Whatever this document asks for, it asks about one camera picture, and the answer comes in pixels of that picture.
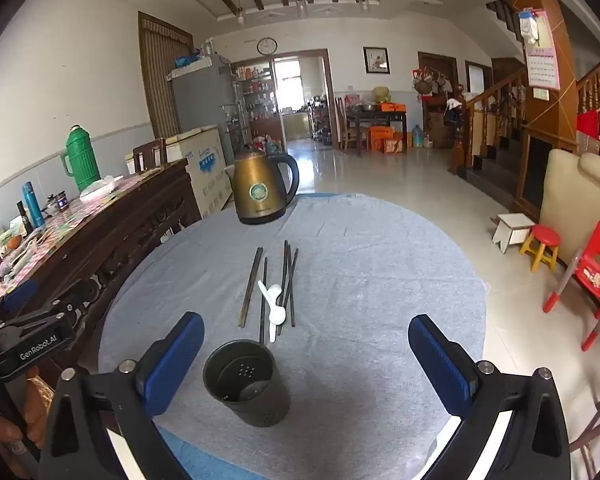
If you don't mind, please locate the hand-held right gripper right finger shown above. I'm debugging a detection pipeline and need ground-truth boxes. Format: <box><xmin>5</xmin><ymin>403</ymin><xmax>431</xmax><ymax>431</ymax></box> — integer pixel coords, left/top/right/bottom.
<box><xmin>408</xmin><ymin>314</ymin><xmax>573</xmax><ymax>480</ymax></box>

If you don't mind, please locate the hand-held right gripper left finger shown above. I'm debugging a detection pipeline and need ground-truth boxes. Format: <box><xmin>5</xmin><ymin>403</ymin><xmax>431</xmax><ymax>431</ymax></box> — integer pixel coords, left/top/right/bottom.
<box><xmin>40</xmin><ymin>311</ymin><xmax>205</xmax><ymax>480</ymax></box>

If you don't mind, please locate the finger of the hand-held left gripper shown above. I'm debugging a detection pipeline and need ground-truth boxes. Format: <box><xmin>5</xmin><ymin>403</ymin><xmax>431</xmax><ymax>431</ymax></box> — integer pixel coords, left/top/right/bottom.
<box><xmin>1</xmin><ymin>279</ymin><xmax>102</xmax><ymax>320</ymax></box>

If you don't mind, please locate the dark metal utensil holder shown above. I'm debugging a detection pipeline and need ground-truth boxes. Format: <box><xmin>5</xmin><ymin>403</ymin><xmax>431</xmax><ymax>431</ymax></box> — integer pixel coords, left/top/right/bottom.
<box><xmin>203</xmin><ymin>340</ymin><xmax>292</xmax><ymax>428</ymax></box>

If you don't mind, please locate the white plastic spoon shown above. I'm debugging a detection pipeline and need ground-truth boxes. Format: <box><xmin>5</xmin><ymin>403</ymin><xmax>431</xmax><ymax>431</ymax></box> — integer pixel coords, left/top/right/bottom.
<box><xmin>266</xmin><ymin>284</ymin><xmax>287</xmax><ymax>325</ymax></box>
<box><xmin>257</xmin><ymin>280</ymin><xmax>277</xmax><ymax>344</ymax></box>

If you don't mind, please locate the dark chopstick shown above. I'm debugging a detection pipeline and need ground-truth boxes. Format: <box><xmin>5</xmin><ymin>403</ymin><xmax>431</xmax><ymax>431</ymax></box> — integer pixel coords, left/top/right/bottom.
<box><xmin>278</xmin><ymin>248</ymin><xmax>300</xmax><ymax>337</ymax></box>
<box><xmin>287</xmin><ymin>245</ymin><xmax>297</xmax><ymax>327</ymax></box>
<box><xmin>259</xmin><ymin>257</ymin><xmax>269</xmax><ymax>345</ymax></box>
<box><xmin>278</xmin><ymin>240</ymin><xmax>289</xmax><ymax>337</ymax></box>

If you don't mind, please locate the person's left hand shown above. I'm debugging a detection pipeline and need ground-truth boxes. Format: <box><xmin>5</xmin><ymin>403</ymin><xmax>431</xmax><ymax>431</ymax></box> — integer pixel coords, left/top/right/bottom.
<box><xmin>10</xmin><ymin>377</ymin><xmax>51</xmax><ymax>453</ymax></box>

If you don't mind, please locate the black bottle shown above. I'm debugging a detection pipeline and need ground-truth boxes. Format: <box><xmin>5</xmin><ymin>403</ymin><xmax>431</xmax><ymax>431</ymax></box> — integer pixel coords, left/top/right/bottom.
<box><xmin>16</xmin><ymin>201</ymin><xmax>35</xmax><ymax>236</ymax></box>

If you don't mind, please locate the blue bottle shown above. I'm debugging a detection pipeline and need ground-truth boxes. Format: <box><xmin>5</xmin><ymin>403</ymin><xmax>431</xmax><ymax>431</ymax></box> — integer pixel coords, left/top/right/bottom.
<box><xmin>21</xmin><ymin>182</ymin><xmax>46</xmax><ymax>229</ymax></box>

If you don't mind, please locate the white plastic bag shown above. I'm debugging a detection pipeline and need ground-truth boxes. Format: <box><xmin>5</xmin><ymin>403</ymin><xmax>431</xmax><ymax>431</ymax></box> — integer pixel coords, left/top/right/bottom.
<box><xmin>79</xmin><ymin>175</ymin><xmax>123</xmax><ymax>203</ymax></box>

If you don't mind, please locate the carved dark wooden sideboard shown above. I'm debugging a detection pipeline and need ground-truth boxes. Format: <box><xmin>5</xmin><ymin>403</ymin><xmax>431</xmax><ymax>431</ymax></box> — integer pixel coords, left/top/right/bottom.
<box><xmin>0</xmin><ymin>159</ymin><xmax>203</xmax><ymax>361</ymax></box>

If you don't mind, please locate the green thermos jug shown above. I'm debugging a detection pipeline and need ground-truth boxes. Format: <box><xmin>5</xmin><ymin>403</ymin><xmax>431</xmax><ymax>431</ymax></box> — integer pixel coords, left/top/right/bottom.
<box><xmin>61</xmin><ymin>125</ymin><xmax>102</xmax><ymax>193</ymax></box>

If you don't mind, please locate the small white stool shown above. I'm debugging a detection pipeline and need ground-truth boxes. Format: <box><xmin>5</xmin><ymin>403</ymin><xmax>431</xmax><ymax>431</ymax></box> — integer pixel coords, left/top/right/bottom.
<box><xmin>491</xmin><ymin>213</ymin><xmax>536</xmax><ymax>253</ymax></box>

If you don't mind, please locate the red round stool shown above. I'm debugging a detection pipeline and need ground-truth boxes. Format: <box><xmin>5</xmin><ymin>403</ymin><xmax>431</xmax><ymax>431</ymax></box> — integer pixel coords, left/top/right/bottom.
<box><xmin>518</xmin><ymin>224</ymin><xmax>562</xmax><ymax>273</ymax></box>

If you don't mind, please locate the brown wooden chair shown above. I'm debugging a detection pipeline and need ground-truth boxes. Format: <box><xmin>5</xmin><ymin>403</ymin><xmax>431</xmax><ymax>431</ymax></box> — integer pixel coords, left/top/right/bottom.
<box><xmin>132</xmin><ymin>138</ymin><xmax>168</xmax><ymax>175</ymax></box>

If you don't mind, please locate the white chest freezer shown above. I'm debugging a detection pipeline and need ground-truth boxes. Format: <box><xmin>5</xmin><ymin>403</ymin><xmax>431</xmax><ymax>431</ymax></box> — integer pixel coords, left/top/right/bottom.
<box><xmin>125</xmin><ymin>126</ymin><xmax>233</xmax><ymax>218</ymax></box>

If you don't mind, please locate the golden electric kettle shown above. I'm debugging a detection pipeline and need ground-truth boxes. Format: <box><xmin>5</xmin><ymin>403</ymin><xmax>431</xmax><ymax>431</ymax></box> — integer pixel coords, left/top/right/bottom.
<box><xmin>230</xmin><ymin>143</ymin><xmax>300</xmax><ymax>225</ymax></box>

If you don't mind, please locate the beige sofa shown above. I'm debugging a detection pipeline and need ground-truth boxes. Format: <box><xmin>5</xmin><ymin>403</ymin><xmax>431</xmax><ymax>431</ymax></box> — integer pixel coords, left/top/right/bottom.
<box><xmin>537</xmin><ymin>148</ymin><xmax>600</xmax><ymax>281</ymax></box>

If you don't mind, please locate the wooden staircase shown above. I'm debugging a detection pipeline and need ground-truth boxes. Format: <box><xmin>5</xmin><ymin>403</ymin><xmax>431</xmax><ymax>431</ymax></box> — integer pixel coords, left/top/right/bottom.
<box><xmin>450</xmin><ymin>0</ymin><xmax>600</xmax><ymax>211</ymax></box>

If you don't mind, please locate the dark wooden dining table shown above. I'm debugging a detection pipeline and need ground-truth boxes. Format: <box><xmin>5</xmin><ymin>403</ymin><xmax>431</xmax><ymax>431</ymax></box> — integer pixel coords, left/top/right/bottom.
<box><xmin>345</xmin><ymin>110</ymin><xmax>409</xmax><ymax>153</ymax></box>

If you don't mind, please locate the grey refrigerator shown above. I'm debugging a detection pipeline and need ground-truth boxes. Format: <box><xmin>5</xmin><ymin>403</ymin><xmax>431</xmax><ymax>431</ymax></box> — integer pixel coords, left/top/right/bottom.
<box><xmin>167</xmin><ymin>57</ymin><xmax>236</xmax><ymax>166</ymax></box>

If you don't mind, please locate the glass display shelf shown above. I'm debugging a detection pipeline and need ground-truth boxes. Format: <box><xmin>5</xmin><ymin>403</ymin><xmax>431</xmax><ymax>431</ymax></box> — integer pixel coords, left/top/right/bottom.
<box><xmin>231</xmin><ymin>66</ymin><xmax>255</xmax><ymax>147</ymax></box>

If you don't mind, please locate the orange wooden pillar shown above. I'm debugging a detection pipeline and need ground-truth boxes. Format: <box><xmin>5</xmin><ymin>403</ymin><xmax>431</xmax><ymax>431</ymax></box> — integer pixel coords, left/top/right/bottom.
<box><xmin>495</xmin><ymin>0</ymin><xmax>581</xmax><ymax>151</ymax></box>

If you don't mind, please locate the framed wall picture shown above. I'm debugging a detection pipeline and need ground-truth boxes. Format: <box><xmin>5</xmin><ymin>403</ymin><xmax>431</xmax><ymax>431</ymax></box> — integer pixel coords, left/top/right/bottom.
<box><xmin>363</xmin><ymin>47</ymin><xmax>391</xmax><ymax>75</ymax></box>

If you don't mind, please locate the pink wall calendar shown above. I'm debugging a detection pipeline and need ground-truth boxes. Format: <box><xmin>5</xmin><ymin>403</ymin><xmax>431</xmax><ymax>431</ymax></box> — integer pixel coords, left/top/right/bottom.
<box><xmin>519</xmin><ymin>9</ymin><xmax>562</xmax><ymax>92</ymax></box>

